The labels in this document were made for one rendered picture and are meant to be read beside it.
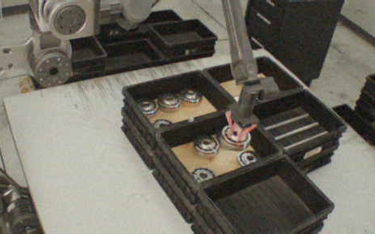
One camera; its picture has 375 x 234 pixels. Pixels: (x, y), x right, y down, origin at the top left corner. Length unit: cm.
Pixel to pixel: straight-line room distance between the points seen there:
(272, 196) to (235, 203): 15
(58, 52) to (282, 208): 98
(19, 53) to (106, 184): 61
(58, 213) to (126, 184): 30
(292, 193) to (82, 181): 82
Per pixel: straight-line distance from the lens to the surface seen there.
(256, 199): 161
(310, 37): 344
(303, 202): 166
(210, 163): 169
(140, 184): 175
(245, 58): 139
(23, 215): 203
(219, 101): 192
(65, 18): 121
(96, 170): 179
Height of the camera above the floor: 200
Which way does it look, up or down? 39 degrees down
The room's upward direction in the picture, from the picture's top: 10 degrees clockwise
